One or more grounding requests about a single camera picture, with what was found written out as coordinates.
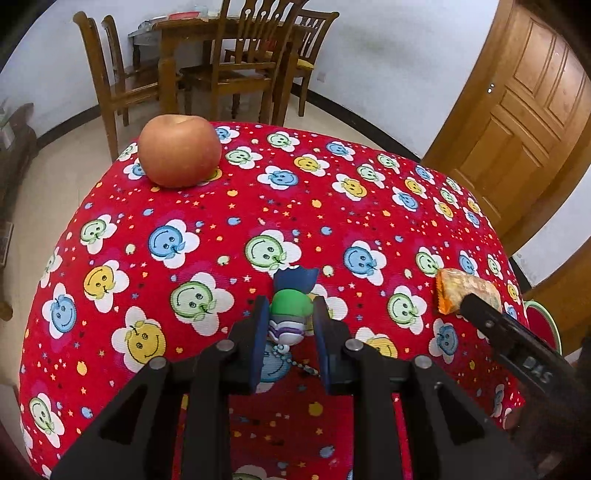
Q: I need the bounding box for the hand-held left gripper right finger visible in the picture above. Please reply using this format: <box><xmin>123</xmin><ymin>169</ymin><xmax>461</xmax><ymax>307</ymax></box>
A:
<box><xmin>313</xmin><ymin>295</ymin><xmax>539</xmax><ymax>480</ymax></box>

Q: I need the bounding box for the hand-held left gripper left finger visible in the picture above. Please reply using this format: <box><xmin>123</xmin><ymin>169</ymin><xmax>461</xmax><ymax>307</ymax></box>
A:
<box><xmin>50</xmin><ymin>295</ymin><xmax>271</xmax><ymax>480</ymax></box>

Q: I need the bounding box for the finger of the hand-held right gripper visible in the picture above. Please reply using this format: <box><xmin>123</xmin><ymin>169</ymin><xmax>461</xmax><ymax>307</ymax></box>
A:
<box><xmin>457</xmin><ymin>293</ymin><xmax>533</xmax><ymax>366</ymax></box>

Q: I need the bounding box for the orange snack packet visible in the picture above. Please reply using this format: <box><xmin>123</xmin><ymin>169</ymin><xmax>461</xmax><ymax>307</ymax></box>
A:
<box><xmin>435</xmin><ymin>268</ymin><xmax>502</xmax><ymax>316</ymax></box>

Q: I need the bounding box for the blue and green toy keychain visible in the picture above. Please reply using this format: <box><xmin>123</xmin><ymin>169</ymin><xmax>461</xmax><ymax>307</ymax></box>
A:
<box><xmin>268</xmin><ymin>265</ymin><xmax>322</xmax><ymax>380</ymax></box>

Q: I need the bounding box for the red basin with green rim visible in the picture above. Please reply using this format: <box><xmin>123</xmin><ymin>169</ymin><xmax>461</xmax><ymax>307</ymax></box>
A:
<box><xmin>524</xmin><ymin>300</ymin><xmax>563</xmax><ymax>354</ymax></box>

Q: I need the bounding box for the red smiley-flower printed tablecloth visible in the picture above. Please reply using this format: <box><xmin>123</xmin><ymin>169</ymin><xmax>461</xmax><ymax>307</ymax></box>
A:
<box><xmin>18</xmin><ymin>121</ymin><xmax>529</xmax><ymax>480</ymax></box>

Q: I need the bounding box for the wooden panel door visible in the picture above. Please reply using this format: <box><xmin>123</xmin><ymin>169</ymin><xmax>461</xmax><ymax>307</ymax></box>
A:
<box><xmin>422</xmin><ymin>0</ymin><xmax>591</xmax><ymax>256</ymax></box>

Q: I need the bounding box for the apple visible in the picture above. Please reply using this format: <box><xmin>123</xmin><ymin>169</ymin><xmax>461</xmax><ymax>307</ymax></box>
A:
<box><xmin>139</xmin><ymin>114</ymin><xmax>221</xmax><ymax>188</ymax></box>

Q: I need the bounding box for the wooden dining chair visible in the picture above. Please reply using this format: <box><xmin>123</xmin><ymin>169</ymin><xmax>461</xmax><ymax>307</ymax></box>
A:
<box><xmin>179</xmin><ymin>0</ymin><xmax>311</xmax><ymax>126</ymax></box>
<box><xmin>102</xmin><ymin>15</ymin><xmax>160</xmax><ymax>127</ymax></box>
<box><xmin>73</xmin><ymin>11</ymin><xmax>183</xmax><ymax>163</ymax></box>

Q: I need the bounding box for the wooden chair with yellow cushion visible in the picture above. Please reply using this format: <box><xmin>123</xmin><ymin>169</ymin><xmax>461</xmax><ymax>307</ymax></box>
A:
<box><xmin>277</xmin><ymin>9</ymin><xmax>341</xmax><ymax>119</ymax></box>

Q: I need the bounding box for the dark wooden cabinet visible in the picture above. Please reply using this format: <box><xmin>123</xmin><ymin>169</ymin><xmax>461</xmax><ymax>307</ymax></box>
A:
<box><xmin>0</xmin><ymin>104</ymin><xmax>38</xmax><ymax>223</ymax></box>

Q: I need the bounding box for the wooden dining table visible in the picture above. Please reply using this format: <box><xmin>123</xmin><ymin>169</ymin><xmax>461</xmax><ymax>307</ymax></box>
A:
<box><xmin>128</xmin><ymin>11</ymin><xmax>232</xmax><ymax>117</ymax></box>

